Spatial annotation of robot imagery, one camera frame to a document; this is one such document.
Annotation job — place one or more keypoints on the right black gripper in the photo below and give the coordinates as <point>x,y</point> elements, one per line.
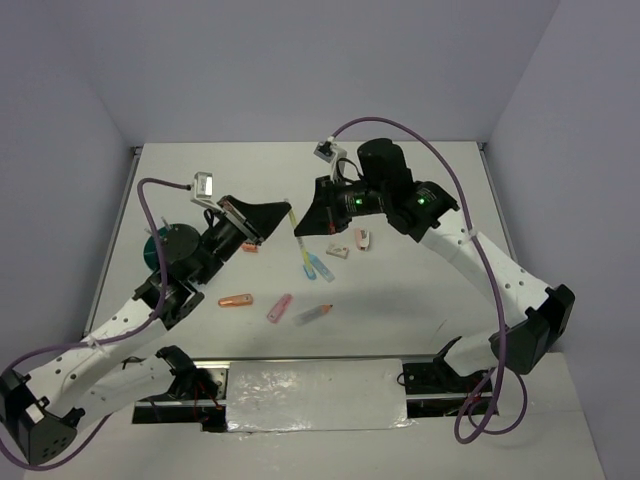
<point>314,218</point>

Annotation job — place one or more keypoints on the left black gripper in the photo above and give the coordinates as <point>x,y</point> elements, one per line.
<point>249,221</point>

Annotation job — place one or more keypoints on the yellow clear pen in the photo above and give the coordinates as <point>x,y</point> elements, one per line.
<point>299,240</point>

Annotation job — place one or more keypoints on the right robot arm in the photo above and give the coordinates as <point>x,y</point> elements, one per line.
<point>535,313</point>

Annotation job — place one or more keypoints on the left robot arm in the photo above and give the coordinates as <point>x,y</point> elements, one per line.
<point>45,409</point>

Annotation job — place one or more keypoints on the orange marker cap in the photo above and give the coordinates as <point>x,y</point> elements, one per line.
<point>249,247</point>

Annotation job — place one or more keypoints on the small white eraser box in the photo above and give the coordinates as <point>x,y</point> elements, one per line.
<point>337,250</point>

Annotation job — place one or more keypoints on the blue marker cap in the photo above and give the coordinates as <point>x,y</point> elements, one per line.
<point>309,272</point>

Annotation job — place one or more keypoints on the blue highlighter body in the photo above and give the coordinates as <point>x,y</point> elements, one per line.
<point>321,268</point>

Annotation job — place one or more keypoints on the orange tip highlighter body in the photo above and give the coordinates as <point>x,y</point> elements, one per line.
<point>312,314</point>

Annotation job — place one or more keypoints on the pink correction tape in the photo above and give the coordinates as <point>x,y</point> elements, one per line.
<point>278,310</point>

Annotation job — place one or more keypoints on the teal round organizer container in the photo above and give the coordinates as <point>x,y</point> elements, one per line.
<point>149,253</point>

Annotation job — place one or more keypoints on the silver foil sheet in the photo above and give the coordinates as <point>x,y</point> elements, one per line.
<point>327,395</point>

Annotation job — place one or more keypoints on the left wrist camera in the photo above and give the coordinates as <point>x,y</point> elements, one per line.
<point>202,190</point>

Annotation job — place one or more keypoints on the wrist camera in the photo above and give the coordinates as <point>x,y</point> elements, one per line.
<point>330,152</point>
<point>202,190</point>

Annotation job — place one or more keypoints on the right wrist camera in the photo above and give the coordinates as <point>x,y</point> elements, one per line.
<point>330,152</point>

